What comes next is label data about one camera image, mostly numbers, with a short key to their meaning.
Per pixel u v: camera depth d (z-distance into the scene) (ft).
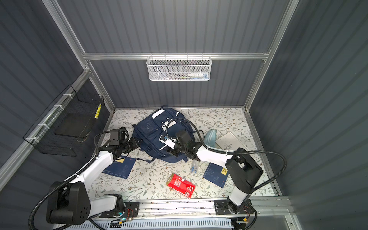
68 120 2.42
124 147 2.36
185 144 2.19
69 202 1.33
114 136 2.20
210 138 3.14
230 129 3.54
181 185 2.67
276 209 2.43
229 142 3.24
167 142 2.38
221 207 2.41
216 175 2.77
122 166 2.86
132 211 2.37
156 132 3.30
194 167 2.86
